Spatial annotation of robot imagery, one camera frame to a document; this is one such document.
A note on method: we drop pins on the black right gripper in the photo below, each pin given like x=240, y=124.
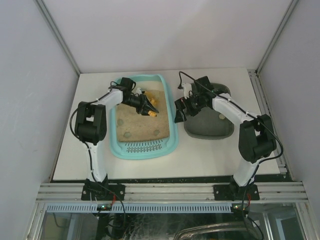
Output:
x=180, y=106

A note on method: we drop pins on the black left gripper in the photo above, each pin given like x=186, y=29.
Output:
x=144, y=104

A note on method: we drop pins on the orange plastic litter scoop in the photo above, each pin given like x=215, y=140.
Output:
x=153, y=101

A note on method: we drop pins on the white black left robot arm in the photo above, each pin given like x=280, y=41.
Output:
x=90, y=126

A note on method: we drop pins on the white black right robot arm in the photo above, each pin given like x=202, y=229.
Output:
x=256, y=139

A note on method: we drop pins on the teal plastic litter box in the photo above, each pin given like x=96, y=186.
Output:
x=143, y=144

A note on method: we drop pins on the dark grey plastic bin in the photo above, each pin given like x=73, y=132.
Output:
x=206, y=124

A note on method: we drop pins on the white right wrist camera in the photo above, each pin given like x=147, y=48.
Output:
x=187, y=89

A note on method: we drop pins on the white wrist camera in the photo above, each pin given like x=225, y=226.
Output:
x=187, y=89
x=138, y=91

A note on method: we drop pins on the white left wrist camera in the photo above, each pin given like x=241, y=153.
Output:
x=138, y=91

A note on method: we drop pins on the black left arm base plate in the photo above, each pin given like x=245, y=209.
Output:
x=92, y=191

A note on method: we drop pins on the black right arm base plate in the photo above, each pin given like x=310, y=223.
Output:
x=233, y=192

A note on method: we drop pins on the aluminium mounting rail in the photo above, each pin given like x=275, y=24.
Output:
x=266, y=192

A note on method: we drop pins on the blue slotted cable duct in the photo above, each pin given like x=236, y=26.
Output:
x=138, y=208

